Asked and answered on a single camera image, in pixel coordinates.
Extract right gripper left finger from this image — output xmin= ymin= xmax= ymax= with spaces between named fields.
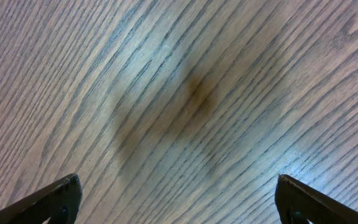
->
xmin=0 ymin=173 xmax=83 ymax=224

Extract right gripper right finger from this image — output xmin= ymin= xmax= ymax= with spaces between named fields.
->
xmin=275 ymin=174 xmax=358 ymax=224

